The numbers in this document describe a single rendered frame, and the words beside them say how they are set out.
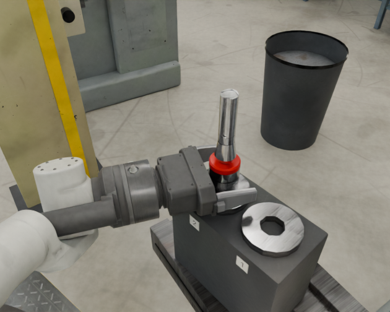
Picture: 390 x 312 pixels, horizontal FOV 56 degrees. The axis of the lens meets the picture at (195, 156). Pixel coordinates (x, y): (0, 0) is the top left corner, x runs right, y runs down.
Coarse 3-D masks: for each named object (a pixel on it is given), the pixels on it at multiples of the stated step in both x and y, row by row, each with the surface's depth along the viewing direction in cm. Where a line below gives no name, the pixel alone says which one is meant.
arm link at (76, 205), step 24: (48, 168) 48; (72, 168) 48; (48, 192) 47; (72, 192) 48; (96, 192) 49; (120, 192) 49; (48, 216) 45; (72, 216) 45; (96, 216) 46; (120, 216) 49
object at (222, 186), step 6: (210, 174) 55; (216, 174) 54; (234, 174) 54; (216, 180) 54; (222, 180) 54; (228, 180) 54; (234, 180) 54; (216, 186) 55; (222, 186) 55; (228, 186) 55; (234, 186) 55; (216, 192) 56
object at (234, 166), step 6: (210, 156) 55; (210, 162) 54; (216, 162) 54; (234, 162) 54; (240, 162) 54; (210, 168) 54; (216, 168) 53; (222, 168) 53; (228, 168) 53; (234, 168) 53; (222, 174) 53; (228, 174) 53
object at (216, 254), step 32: (192, 224) 58; (224, 224) 55; (256, 224) 53; (288, 224) 53; (192, 256) 65; (224, 256) 55; (256, 256) 50; (288, 256) 50; (224, 288) 61; (256, 288) 52; (288, 288) 53
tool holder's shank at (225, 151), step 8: (224, 96) 46; (232, 96) 46; (224, 104) 47; (232, 104) 46; (224, 112) 47; (232, 112) 47; (224, 120) 49; (232, 120) 48; (224, 128) 49; (232, 128) 49; (224, 136) 50; (232, 136) 50; (224, 144) 51; (232, 144) 51; (216, 152) 53; (224, 152) 52; (232, 152) 52; (224, 160) 52; (232, 160) 54
